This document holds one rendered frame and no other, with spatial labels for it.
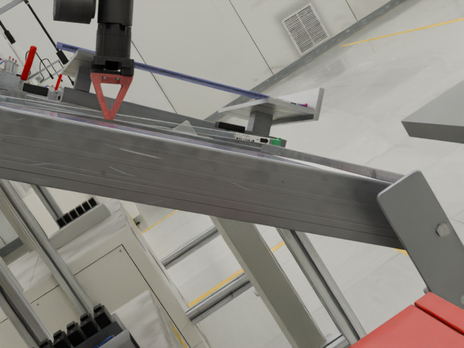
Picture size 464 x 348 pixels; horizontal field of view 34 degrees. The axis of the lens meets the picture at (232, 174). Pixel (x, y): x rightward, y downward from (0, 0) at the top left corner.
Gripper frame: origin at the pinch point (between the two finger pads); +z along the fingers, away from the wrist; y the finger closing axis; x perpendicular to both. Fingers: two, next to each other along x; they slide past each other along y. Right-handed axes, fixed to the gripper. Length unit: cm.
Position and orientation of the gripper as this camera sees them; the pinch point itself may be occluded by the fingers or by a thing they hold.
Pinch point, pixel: (109, 114)
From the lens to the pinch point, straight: 129.3
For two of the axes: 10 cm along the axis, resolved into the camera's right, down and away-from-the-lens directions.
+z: -0.7, 9.9, 0.8
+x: 9.8, 0.6, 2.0
